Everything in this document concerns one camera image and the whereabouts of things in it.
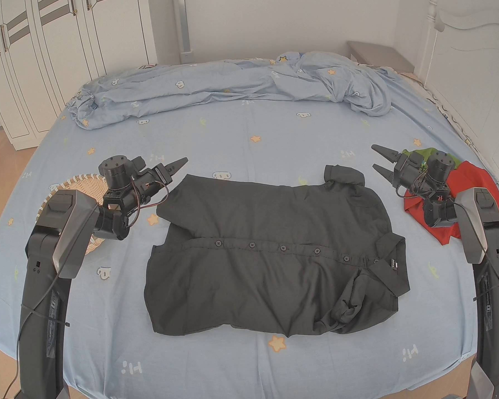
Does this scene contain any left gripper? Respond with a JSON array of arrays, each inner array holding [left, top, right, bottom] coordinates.
[[133, 162, 175, 201]]

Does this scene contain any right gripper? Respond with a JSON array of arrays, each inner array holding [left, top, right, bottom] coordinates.
[[370, 144, 429, 197]]

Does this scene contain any black button shirt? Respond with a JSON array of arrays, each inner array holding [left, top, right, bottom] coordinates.
[[143, 165, 412, 337]]

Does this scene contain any green garment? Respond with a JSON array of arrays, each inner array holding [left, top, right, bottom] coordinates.
[[401, 148, 462, 169]]

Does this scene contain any round woven basket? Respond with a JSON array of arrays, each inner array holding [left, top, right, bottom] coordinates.
[[42, 173, 109, 257]]

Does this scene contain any red polo shirt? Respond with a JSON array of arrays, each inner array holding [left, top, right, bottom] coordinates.
[[403, 160, 499, 246]]

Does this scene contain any bed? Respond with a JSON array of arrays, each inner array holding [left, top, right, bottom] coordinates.
[[0, 0, 499, 399]]

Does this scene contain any grey bedside table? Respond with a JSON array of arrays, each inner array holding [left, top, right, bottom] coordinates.
[[347, 41, 416, 76]]

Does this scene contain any pale blue quilt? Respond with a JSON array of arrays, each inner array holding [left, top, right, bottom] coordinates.
[[64, 51, 393, 132]]

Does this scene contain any white wardrobe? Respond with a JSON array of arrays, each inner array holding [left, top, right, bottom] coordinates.
[[0, 0, 158, 152]]

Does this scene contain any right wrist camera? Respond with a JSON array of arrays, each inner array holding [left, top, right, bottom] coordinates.
[[401, 156, 425, 178]]

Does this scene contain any white wall pipe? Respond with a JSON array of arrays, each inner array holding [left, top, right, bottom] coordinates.
[[170, 0, 193, 64]]

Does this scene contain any black cable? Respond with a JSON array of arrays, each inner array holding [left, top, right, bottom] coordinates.
[[0, 264, 73, 399]]

